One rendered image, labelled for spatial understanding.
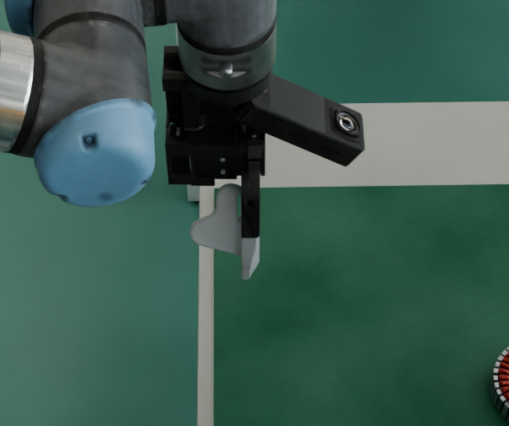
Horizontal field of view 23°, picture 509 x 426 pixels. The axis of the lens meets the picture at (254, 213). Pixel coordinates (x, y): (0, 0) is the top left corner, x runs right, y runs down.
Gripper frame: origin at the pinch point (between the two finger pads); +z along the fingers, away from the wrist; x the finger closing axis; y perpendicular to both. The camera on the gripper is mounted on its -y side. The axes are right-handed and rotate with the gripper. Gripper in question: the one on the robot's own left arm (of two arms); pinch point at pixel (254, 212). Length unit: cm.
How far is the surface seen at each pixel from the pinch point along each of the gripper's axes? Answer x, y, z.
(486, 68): -127, -52, 115
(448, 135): -43, -27, 40
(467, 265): -22, -27, 40
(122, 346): -53, 26, 115
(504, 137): -43, -34, 40
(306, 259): -22.5, -6.5, 40.2
